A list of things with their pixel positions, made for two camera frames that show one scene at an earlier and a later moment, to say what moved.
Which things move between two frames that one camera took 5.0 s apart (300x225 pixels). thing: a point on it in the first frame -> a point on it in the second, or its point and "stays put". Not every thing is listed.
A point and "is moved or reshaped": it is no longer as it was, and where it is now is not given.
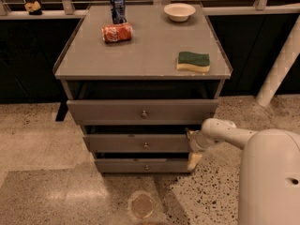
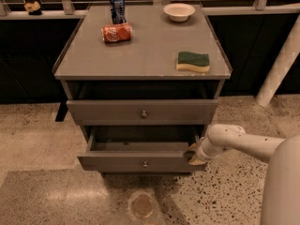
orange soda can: (117, 33) stays put
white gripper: (196, 142) -> (201, 153)
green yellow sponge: (193, 61) stays put
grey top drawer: (141, 112) stays put
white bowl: (179, 11) stays put
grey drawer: (138, 142) is moved or reshaped
